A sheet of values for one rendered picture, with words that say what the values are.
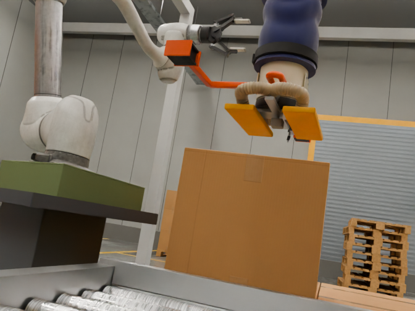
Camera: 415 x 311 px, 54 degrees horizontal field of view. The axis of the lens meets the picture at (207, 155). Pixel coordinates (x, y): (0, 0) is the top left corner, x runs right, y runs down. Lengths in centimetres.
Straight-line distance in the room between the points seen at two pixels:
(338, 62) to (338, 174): 303
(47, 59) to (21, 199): 67
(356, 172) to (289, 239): 964
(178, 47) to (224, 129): 1007
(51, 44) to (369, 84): 1024
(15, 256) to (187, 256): 57
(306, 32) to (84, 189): 90
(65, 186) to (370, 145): 992
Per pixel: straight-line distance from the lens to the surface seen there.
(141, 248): 450
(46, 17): 176
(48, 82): 170
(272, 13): 155
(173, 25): 197
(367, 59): 1173
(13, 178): 150
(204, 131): 1145
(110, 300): 99
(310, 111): 129
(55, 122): 151
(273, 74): 136
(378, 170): 1078
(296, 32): 149
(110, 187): 141
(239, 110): 134
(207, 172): 114
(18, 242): 144
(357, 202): 1061
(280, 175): 110
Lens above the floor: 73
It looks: 10 degrees up
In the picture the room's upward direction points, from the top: 9 degrees clockwise
